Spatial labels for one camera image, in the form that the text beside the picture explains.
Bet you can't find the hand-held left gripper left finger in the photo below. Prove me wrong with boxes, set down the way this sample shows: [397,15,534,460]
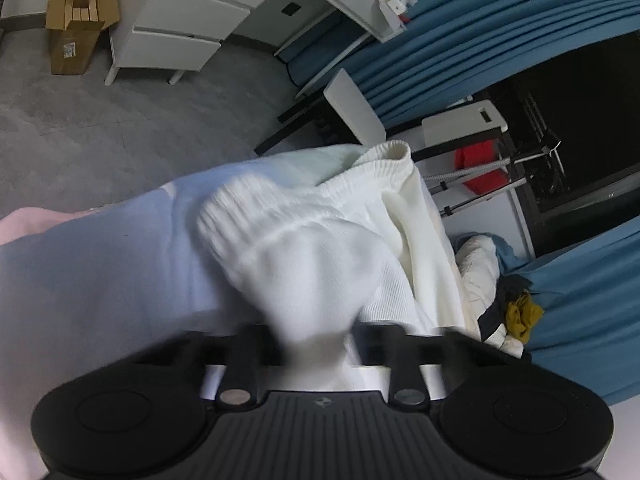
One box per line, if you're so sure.
[127,325,281,409]

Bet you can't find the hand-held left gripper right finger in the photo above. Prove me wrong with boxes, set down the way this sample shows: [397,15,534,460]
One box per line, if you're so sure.
[352,324,506,408]

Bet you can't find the pile of mixed clothes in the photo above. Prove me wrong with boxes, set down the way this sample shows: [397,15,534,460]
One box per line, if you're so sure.
[452,232,531,361]

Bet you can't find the mustard yellow cloth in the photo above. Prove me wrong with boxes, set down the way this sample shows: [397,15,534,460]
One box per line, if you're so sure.
[505,295,545,346]

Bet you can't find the dark grey cloth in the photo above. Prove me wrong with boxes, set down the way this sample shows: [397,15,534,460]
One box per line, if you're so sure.
[495,275,533,311]

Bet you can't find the white knit sweater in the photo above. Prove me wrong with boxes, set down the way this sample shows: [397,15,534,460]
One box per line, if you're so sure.
[0,144,366,480]

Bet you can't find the blue curtain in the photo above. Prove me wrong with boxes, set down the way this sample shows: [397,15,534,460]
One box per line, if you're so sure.
[492,220,640,406]
[285,0,640,131]

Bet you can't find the red box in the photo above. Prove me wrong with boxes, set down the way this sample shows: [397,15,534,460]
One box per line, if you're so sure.
[454,141,508,195]

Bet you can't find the white and black chair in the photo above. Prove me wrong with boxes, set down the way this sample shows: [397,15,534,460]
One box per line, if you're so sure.
[254,69,387,157]

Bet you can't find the dark window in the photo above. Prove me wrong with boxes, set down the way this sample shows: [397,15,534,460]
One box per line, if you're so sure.
[470,30,640,261]

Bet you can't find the white desk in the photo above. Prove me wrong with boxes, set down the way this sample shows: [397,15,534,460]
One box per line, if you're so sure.
[104,0,408,86]

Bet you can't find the cardboard box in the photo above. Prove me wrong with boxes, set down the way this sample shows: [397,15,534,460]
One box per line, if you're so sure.
[46,0,121,76]

